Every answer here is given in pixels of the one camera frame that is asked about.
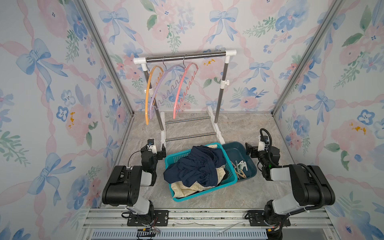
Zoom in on white clothespin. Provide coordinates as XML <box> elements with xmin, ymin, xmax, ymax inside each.
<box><xmin>235</xmin><ymin>161</ymin><xmax>248</xmax><ymax>172</ymax></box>

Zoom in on orange clothespin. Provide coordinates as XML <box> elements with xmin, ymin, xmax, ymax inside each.
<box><xmin>235</xmin><ymin>169</ymin><xmax>247</xmax><ymax>180</ymax></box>

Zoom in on navy blue shorts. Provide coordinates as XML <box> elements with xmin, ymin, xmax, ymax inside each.
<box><xmin>164</xmin><ymin>146</ymin><xmax>227</xmax><ymax>188</ymax></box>

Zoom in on lilac clothes hanger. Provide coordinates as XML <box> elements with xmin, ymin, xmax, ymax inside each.
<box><xmin>149</xmin><ymin>62</ymin><xmax>186</xmax><ymax>121</ymax></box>

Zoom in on pink clothes hanger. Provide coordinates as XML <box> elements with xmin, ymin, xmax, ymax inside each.
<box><xmin>172</xmin><ymin>53</ymin><xmax>199</xmax><ymax>120</ymax></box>

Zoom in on orange clothes hanger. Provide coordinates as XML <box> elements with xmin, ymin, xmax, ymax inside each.
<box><xmin>145</xmin><ymin>66</ymin><xmax>164</xmax><ymax>125</ymax></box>

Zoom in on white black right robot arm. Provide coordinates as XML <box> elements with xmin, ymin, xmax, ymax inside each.
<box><xmin>246</xmin><ymin>143</ymin><xmax>336</xmax><ymax>226</ymax></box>

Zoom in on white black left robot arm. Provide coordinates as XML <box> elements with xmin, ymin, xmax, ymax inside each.
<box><xmin>102</xmin><ymin>144</ymin><xmax>167</xmax><ymax>225</ymax></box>

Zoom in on dark teal plastic bin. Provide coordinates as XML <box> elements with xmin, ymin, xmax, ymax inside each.
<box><xmin>223</xmin><ymin>142</ymin><xmax>257</xmax><ymax>182</ymax></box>

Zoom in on white metal clothes rack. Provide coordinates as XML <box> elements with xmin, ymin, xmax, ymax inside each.
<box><xmin>133</xmin><ymin>50</ymin><xmax>237</xmax><ymax>146</ymax></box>

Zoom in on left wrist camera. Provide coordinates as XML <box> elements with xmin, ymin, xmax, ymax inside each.
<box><xmin>147</xmin><ymin>139</ymin><xmax>158</xmax><ymax>154</ymax></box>

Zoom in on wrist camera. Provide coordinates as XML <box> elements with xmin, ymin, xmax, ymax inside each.
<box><xmin>258</xmin><ymin>135</ymin><xmax>270</xmax><ymax>152</ymax></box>
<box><xmin>147</xmin><ymin>139</ymin><xmax>158</xmax><ymax>154</ymax></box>

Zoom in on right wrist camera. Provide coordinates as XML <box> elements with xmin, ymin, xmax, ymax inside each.
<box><xmin>258</xmin><ymin>135</ymin><xmax>270</xmax><ymax>152</ymax></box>

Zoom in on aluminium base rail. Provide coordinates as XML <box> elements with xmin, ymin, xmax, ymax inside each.
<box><xmin>77</xmin><ymin>208</ymin><xmax>340</xmax><ymax>240</ymax></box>

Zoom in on silver aluminium corner post left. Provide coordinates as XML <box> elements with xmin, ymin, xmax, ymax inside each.
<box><xmin>74</xmin><ymin>0</ymin><xmax>134</xmax><ymax>117</ymax></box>

